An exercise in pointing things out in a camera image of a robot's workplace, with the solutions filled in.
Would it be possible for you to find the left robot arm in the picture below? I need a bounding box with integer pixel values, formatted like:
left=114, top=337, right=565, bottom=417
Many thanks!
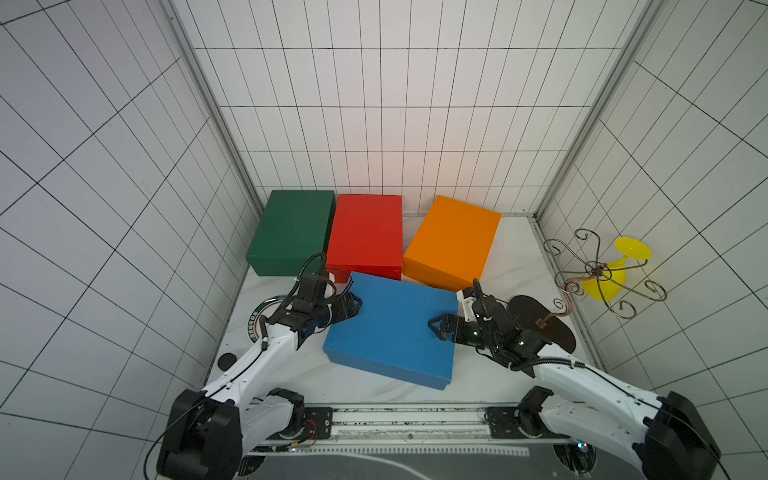
left=153, top=269, right=362, bottom=479

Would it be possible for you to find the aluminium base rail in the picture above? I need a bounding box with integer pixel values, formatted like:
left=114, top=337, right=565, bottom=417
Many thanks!
left=239, top=401, right=658, bottom=460

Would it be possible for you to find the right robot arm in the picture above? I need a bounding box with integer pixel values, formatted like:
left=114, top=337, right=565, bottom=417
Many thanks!
left=428, top=290, right=721, bottom=479

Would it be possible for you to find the orange shoebox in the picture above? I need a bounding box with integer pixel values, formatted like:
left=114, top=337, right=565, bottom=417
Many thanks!
left=403, top=196, right=502, bottom=291

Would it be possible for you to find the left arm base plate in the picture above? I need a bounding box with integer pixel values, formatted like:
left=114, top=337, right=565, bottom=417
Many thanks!
left=269, top=407, right=334, bottom=444

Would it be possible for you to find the ornate metal wire stand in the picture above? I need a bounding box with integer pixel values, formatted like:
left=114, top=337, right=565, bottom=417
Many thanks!
left=542, top=228, right=668, bottom=322

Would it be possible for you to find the yellow plastic goblet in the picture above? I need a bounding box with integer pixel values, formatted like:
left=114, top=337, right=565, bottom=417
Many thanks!
left=582, top=237, right=652, bottom=302

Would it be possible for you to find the green shoebox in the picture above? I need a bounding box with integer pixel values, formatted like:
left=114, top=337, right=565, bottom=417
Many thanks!
left=246, top=190, right=336, bottom=277

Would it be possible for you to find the round white plate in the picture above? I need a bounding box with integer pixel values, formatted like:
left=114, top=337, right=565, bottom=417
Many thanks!
left=247, top=295, right=286, bottom=343

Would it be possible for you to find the dark oval tray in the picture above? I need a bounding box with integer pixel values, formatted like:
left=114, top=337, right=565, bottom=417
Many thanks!
left=507, top=295, right=577, bottom=354

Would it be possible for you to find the blue shoebox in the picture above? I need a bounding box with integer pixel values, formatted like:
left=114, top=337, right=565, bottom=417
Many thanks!
left=323, top=272, right=458, bottom=390

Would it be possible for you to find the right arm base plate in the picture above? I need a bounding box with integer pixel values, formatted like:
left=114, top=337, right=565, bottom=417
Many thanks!
left=484, top=406, right=543, bottom=439

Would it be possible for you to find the red shoebox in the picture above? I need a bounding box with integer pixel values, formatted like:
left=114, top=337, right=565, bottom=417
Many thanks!
left=326, top=194, right=403, bottom=283

